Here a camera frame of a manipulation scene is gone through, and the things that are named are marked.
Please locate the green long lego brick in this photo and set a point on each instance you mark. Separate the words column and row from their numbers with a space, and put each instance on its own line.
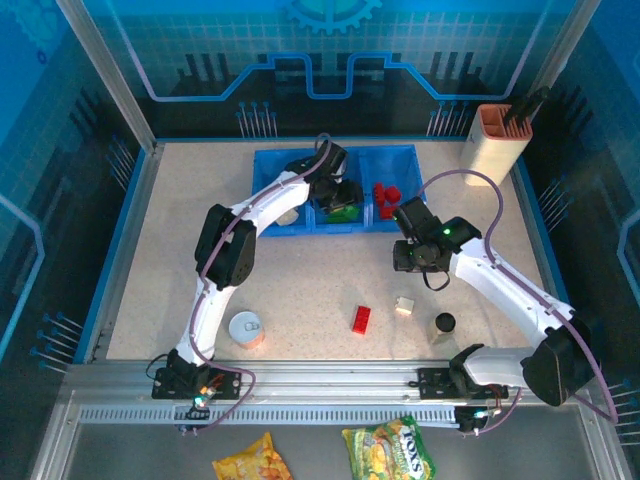
column 347, row 214

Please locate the red square lego brick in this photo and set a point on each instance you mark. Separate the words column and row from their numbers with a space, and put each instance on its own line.
column 393, row 195

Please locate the white long lego brick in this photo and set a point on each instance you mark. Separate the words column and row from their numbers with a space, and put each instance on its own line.
column 289, row 218

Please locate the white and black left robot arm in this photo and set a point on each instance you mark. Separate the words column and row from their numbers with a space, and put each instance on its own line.
column 272, row 200

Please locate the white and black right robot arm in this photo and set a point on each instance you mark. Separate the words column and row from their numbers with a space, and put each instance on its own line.
column 500, row 285

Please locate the white square lego brick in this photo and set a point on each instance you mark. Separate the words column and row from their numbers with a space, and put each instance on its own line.
column 405, row 305

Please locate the blue three-compartment bin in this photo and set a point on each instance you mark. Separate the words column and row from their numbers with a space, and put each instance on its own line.
column 395, row 165

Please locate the jar with black lid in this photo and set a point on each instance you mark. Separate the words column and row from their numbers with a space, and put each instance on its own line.
column 443, row 327

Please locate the beige utensil holder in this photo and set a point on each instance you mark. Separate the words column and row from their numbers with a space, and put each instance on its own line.
column 492, row 155

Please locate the tin can with pull tab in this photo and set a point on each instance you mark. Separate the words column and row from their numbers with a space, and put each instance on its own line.
column 246, row 330

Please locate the small circuit board with LED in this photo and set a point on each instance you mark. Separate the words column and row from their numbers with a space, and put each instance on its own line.
column 477, row 415
column 200, row 400

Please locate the green candy bag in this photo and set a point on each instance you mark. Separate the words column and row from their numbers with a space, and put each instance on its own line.
column 390, row 447

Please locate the yellow snack bag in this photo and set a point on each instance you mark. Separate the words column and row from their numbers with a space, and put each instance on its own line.
column 252, row 460

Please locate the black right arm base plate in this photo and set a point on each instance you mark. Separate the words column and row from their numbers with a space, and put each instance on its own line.
column 432, row 382

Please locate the aluminium front rail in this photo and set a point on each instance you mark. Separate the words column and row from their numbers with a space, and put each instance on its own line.
column 325, row 380

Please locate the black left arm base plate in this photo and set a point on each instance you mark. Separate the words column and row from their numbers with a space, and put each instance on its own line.
column 225, row 382

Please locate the aluminium frame post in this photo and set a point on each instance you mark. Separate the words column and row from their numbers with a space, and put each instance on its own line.
column 110, row 75
column 565, row 40

